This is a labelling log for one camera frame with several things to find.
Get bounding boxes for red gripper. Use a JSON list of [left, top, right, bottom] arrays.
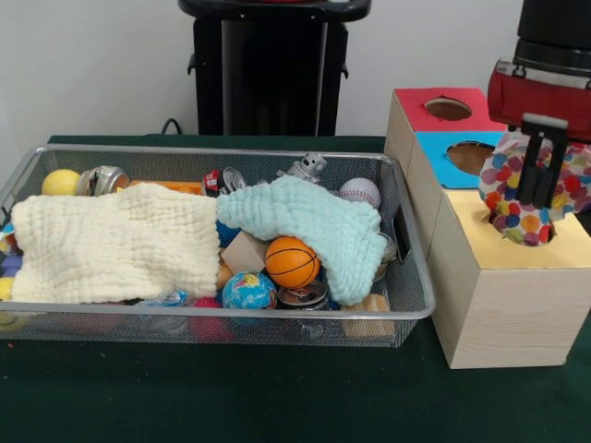
[[488, 60, 591, 210]]

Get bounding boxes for multicoloured patterned cloth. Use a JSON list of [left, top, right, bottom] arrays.
[[478, 129, 591, 247]]

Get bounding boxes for wooden box with three holes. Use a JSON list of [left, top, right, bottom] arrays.
[[385, 88, 591, 370]]

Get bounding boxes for shallow clear mesh bin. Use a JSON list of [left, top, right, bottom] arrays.
[[0, 143, 435, 349]]

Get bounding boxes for white baseball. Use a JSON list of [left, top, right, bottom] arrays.
[[338, 177, 381, 211]]

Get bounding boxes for mint waffle cloth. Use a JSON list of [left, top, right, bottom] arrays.
[[215, 175, 387, 304]]

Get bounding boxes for grey toy robot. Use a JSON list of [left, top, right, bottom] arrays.
[[277, 152, 327, 186]]

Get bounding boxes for orange toy basketball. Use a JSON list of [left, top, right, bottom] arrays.
[[264, 236, 321, 290]]

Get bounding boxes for plain wooden block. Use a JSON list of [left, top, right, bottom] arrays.
[[219, 231, 269, 275]]

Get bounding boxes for blue globe ball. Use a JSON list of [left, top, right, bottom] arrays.
[[221, 270, 277, 311]]

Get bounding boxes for crushed silver drink can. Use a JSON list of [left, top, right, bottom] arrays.
[[77, 165, 130, 198]]

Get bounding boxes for cream waffle cloth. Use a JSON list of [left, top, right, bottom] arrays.
[[9, 182, 223, 305]]

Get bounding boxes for yellow ball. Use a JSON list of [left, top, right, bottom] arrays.
[[41, 169, 82, 197]]

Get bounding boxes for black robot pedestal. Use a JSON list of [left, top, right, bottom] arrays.
[[178, 0, 370, 138]]

